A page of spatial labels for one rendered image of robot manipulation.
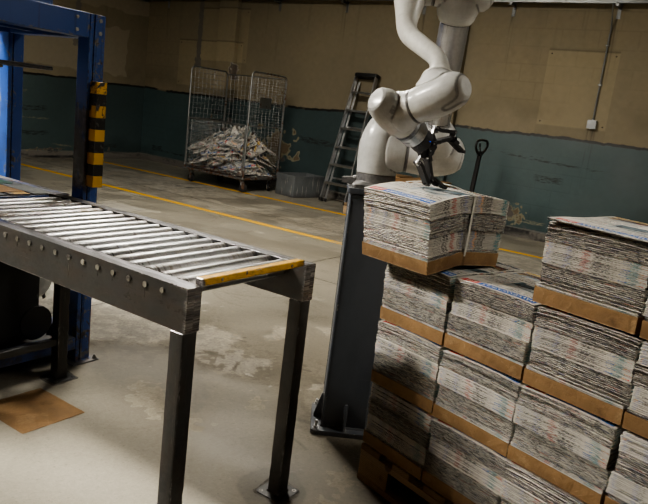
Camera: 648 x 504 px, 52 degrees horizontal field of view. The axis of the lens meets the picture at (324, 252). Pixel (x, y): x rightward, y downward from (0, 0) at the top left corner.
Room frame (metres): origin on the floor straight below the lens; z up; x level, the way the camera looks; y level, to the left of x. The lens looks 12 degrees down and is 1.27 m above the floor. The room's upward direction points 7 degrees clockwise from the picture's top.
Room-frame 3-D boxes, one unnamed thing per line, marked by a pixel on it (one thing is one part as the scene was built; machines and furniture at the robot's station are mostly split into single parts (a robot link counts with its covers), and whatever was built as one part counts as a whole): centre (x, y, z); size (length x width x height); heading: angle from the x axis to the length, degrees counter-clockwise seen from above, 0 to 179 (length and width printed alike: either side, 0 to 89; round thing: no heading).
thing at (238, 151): (10.11, 1.56, 0.85); 1.21 x 0.83 x 1.71; 57
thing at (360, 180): (2.62, -0.14, 1.03); 0.22 x 0.18 x 0.06; 91
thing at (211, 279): (1.82, 0.18, 0.81); 0.43 x 0.03 x 0.02; 147
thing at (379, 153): (2.62, -0.17, 1.17); 0.18 x 0.16 x 0.22; 86
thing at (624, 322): (1.77, -0.81, 0.86); 0.38 x 0.29 x 0.04; 130
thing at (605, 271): (1.77, -0.81, 0.95); 0.38 x 0.29 x 0.23; 130
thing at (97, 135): (2.91, 1.04, 1.05); 0.05 x 0.05 x 0.45; 57
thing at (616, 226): (1.75, -0.80, 1.06); 0.37 x 0.29 x 0.01; 130
